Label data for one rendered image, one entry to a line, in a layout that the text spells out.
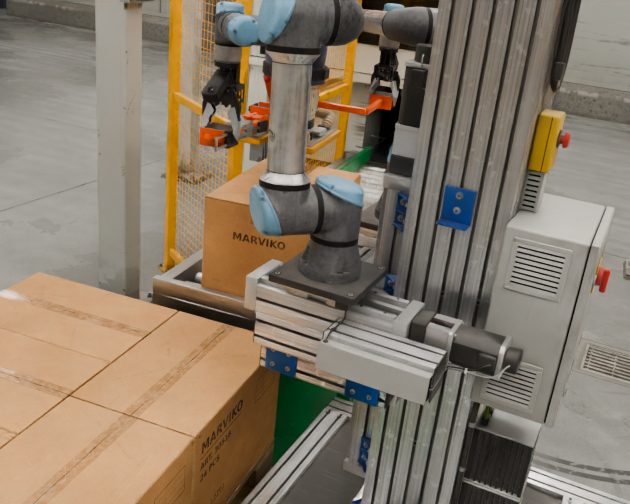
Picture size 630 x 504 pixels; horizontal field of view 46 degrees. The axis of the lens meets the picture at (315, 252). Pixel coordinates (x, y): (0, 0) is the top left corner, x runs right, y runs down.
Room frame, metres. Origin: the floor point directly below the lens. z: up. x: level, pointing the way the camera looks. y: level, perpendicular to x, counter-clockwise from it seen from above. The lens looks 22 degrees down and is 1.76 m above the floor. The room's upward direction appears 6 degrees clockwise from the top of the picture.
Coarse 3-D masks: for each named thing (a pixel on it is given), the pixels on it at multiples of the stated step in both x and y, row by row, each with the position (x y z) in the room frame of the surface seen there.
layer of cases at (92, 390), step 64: (0, 320) 2.09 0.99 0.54; (64, 320) 2.13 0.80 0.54; (128, 320) 2.18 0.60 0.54; (192, 320) 2.23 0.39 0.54; (0, 384) 1.73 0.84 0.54; (64, 384) 1.77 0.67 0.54; (128, 384) 1.80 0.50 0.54; (192, 384) 1.84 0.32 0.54; (256, 384) 1.97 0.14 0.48; (0, 448) 1.47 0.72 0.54; (64, 448) 1.49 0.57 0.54; (128, 448) 1.52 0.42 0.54; (192, 448) 1.58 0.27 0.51; (256, 448) 2.01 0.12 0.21
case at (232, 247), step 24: (264, 168) 2.77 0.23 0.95; (312, 168) 2.84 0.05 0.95; (216, 192) 2.41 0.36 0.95; (240, 192) 2.44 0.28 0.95; (216, 216) 2.35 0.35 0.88; (240, 216) 2.33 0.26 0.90; (216, 240) 2.35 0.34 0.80; (240, 240) 2.33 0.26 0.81; (264, 240) 2.31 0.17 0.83; (288, 240) 2.29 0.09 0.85; (216, 264) 2.35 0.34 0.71; (240, 264) 2.33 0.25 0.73; (216, 288) 2.35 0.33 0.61; (240, 288) 2.33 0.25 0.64
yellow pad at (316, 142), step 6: (318, 126) 2.64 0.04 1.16; (324, 126) 2.65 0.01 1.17; (330, 132) 2.66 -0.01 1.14; (336, 132) 2.69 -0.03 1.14; (312, 138) 2.52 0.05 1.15; (318, 138) 2.55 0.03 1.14; (324, 138) 2.58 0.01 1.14; (330, 138) 2.61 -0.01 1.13; (312, 144) 2.46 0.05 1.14; (318, 144) 2.49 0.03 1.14; (324, 144) 2.54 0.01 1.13; (306, 150) 2.42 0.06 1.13; (312, 150) 2.41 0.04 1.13
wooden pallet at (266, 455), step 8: (272, 440) 2.15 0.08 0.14; (272, 448) 2.15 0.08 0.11; (264, 456) 2.08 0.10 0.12; (272, 456) 2.16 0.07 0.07; (256, 464) 2.02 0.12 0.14; (264, 464) 2.09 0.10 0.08; (248, 472) 1.96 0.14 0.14; (256, 472) 2.03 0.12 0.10; (264, 472) 2.09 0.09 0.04; (248, 480) 2.03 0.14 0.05; (256, 480) 2.03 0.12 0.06; (240, 488) 1.90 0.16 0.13; (248, 488) 2.03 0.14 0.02; (232, 496) 1.85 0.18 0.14; (240, 496) 1.99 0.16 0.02
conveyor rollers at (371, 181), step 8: (360, 168) 4.36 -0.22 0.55; (368, 168) 4.43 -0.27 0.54; (376, 168) 4.42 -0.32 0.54; (384, 168) 4.42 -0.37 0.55; (368, 176) 4.24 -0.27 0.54; (376, 176) 4.23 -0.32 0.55; (360, 184) 4.07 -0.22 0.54; (368, 184) 4.06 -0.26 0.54; (376, 184) 4.06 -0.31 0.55; (368, 192) 3.89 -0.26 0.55; (376, 192) 3.94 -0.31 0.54; (368, 200) 3.77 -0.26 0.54; (376, 200) 3.77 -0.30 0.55; (200, 280) 2.57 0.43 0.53
